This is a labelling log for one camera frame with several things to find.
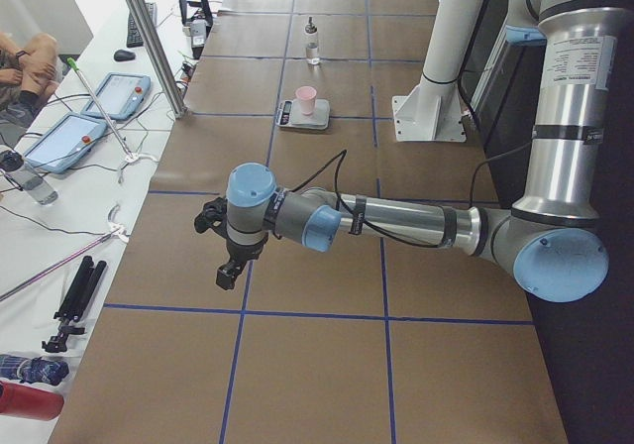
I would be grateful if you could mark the black computer mouse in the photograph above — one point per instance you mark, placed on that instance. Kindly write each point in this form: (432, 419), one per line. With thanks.
(123, 55)

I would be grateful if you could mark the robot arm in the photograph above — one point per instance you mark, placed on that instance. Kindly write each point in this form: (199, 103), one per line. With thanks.
(545, 240)

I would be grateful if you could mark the black folded tripod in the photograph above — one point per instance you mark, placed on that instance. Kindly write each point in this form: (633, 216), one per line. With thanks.
(75, 303)

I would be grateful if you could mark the green tipped metal rod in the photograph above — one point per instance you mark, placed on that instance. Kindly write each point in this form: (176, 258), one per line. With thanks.
(130, 156)

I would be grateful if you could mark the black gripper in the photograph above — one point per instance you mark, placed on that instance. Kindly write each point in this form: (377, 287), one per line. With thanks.
(244, 252)

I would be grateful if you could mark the black keyboard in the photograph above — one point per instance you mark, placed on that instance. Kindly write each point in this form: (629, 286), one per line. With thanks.
(134, 37)

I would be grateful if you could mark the glass sauce bottle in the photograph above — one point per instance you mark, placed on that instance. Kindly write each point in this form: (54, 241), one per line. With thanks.
(311, 43)

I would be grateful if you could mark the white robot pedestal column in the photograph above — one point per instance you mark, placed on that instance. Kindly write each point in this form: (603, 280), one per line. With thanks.
(431, 112)

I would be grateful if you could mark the blue teach pendant near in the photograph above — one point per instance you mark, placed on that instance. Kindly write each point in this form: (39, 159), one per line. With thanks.
(65, 143)

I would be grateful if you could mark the seated person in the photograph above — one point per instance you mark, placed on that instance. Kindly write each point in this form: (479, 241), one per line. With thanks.
(30, 74)

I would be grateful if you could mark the pink thin rod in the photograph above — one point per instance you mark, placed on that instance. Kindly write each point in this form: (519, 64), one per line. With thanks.
(25, 283)

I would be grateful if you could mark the blue teach pendant far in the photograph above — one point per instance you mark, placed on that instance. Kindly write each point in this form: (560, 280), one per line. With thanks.
(121, 94)

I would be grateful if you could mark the pink plastic cup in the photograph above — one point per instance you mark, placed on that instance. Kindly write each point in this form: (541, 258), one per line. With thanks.
(305, 97)

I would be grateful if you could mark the blue teach pendant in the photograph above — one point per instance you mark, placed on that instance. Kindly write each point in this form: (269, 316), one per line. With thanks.
(121, 94)
(65, 143)

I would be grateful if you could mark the blue folded umbrella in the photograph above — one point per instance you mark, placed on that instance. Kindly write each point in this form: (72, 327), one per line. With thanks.
(33, 370)

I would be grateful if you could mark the digital kitchen scale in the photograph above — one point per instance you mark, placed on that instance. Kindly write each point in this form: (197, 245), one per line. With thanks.
(290, 116)

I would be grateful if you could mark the aluminium frame post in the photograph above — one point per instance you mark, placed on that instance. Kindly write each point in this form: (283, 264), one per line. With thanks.
(157, 56)

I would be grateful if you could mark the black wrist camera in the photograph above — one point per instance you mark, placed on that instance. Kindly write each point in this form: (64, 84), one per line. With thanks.
(213, 217)

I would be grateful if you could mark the red metal bottle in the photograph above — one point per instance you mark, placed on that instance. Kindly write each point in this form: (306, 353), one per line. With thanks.
(31, 403)

